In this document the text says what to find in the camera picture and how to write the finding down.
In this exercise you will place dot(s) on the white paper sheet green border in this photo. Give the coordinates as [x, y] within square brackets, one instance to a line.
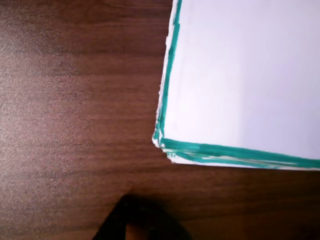
[237, 75]

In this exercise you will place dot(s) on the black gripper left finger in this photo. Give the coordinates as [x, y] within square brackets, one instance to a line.
[113, 220]

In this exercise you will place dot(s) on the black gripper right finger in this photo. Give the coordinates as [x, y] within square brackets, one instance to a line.
[162, 225]

